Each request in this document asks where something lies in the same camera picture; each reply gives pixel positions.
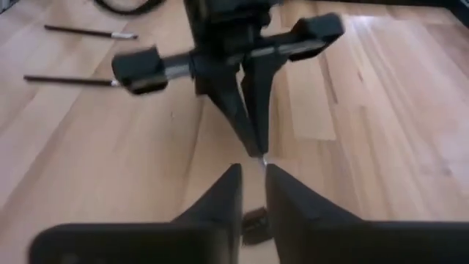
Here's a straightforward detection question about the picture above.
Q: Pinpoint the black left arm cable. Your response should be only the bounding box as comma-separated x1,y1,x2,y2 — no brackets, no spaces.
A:
93,0,166,17

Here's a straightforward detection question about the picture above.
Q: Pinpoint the dark pen left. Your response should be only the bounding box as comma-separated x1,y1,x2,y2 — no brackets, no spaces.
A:
23,74,121,89

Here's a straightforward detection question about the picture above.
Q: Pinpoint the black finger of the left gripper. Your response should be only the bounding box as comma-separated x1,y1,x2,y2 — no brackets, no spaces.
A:
196,65,263,158
241,53,289,155

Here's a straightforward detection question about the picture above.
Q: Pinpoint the black pen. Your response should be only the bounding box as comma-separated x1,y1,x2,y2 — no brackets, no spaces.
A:
43,23,139,41

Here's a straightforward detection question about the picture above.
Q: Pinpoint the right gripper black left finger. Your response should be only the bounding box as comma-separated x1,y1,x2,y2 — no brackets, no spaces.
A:
29,164,243,264

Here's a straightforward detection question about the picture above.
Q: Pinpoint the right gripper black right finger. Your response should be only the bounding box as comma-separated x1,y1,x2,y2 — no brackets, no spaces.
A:
265,164,469,264

